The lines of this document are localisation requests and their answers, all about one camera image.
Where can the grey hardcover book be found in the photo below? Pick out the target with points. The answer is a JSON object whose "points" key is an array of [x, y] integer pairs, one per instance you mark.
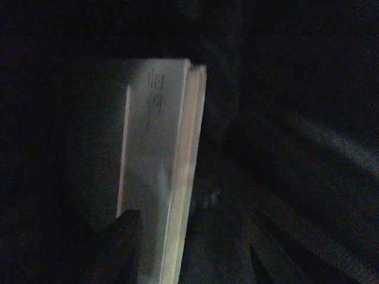
{"points": [[162, 125]]}

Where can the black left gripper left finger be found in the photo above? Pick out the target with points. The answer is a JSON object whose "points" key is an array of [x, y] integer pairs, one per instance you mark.
{"points": [[107, 256]]}

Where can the black backpack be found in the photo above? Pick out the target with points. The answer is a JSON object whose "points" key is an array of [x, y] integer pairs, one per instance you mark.
{"points": [[290, 124]]}

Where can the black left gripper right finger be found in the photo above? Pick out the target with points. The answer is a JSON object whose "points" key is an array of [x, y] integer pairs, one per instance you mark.
{"points": [[293, 252]]}

